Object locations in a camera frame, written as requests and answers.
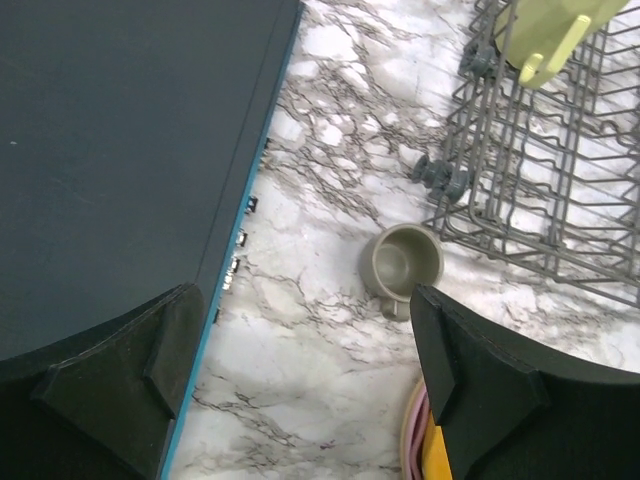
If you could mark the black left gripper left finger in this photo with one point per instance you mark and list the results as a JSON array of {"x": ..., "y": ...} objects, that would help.
[{"x": 103, "y": 403}]

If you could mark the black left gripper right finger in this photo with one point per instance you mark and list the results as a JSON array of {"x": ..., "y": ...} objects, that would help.
[{"x": 513, "y": 408}]

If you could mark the pink plate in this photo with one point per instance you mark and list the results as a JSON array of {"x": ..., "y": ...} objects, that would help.
[{"x": 413, "y": 430}]

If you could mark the orange polka dot plate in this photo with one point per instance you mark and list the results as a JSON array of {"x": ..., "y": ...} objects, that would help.
[{"x": 435, "y": 462}]

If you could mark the small grey cup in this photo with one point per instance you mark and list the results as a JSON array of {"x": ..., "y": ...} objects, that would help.
[{"x": 395, "y": 261}]

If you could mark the grey wire dish rack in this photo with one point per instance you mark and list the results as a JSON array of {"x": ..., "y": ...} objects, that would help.
[{"x": 546, "y": 179}]

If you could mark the pale yellow mug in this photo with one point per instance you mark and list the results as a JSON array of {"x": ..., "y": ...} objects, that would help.
[{"x": 537, "y": 37}]

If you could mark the dark network switch box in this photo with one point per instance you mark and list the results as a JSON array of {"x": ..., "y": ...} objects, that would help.
[{"x": 131, "y": 132}]

